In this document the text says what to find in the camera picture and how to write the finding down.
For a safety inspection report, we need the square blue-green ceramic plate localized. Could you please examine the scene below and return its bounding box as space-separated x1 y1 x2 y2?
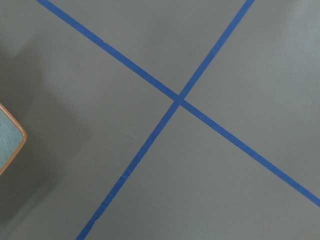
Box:
0 103 27 175

